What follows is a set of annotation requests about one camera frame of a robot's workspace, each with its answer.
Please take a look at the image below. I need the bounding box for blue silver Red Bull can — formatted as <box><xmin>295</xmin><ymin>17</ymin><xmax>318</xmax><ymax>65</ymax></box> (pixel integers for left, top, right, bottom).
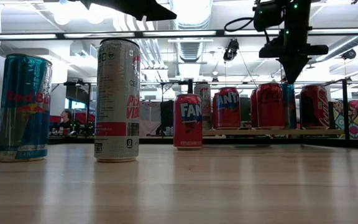
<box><xmin>280</xmin><ymin>83</ymin><xmax>298</xmax><ymax>130</ymax></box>
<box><xmin>0</xmin><ymin>53</ymin><xmax>53</xmax><ymax>163</ymax></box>

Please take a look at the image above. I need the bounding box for red Star Wars Coca-Cola can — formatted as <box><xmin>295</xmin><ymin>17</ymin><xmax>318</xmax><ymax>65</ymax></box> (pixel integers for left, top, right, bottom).
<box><xmin>299</xmin><ymin>84</ymin><xmax>330</xmax><ymax>130</ymax></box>

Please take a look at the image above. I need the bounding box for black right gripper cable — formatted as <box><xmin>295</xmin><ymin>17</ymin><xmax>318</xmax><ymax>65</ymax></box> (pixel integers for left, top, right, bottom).
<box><xmin>224</xmin><ymin>17</ymin><xmax>256</xmax><ymax>33</ymax></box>

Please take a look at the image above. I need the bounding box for black background robot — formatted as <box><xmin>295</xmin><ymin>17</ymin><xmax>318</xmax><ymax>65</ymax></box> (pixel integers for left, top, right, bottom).
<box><xmin>73</xmin><ymin>119</ymin><xmax>94</xmax><ymax>136</ymax></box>

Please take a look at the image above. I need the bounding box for black aluminium table frame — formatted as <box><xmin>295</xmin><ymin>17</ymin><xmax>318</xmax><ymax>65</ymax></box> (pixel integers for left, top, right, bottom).
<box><xmin>0</xmin><ymin>135</ymin><xmax>358</xmax><ymax>149</ymax></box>

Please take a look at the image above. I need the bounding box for black ceiling-hung device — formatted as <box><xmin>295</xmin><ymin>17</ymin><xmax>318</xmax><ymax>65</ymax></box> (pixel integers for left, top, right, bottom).
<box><xmin>223</xmin><ymin>39</ymin><xmax>241</xmax><ymax>62</ymax></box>
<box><xmin>341</xmin><ymin>49</ymin><xmax>357</xmax><ymax>60</ymax></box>

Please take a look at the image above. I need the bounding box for person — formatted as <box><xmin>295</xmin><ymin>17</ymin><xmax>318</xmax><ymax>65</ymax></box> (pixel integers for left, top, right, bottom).
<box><xmin>57</xmin><ymin>109</ymin><xmax>74</xmax><ymax>133</ymax></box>

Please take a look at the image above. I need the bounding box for silver ceiling air duct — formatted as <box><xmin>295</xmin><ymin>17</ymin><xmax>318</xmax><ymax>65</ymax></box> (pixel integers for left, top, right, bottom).
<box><xmin>169</xmin><ymin>0</ymin><xmax>214</xmax><ymax>63</ymax></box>

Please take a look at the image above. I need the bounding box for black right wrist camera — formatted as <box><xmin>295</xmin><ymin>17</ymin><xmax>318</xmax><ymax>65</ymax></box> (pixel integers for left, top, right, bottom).
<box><xmin>252</xmin><ymin>0</ymin><xmax>285</xmax><ymax>32</ymax></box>

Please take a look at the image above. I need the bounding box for red Fanta strawberry can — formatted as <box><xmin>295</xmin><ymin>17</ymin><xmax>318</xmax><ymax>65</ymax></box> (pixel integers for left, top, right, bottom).
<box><xmin>172</xmin><ymin>93</ymin><xmax>203</xmax><ymax>151</ymax></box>

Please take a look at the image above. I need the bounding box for black beam with light strips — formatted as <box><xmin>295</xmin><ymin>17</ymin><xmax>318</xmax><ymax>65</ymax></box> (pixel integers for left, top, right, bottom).
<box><xmin>0</xmin><ymin>29</ymin><xmax>358</xmax><ymax>41</ymax></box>

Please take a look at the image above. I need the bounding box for black partition panel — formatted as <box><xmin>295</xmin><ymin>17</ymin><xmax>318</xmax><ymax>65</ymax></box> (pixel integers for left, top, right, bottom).
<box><xmin>328</xmin><ymin>101</ymin><xmax>337</xmax><ymax>128</ymax></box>

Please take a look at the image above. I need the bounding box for white Celsius can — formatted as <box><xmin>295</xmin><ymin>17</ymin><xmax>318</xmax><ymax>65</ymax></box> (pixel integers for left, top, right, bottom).
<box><xmin>193</xmin><ymin>82</ymin><xmax>213</xmax><ymax>131</ymax></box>
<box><xmin>93</xmin><ymin>37</ymin><xmax>141</xmax><ymax>163</ymax></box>

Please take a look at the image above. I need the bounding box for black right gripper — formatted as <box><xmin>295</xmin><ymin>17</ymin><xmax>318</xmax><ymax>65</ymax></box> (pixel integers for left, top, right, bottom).
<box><xmin>259</xmin><ymin>29</ymin><xmax>329</xmax><ymax>84</ymax></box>

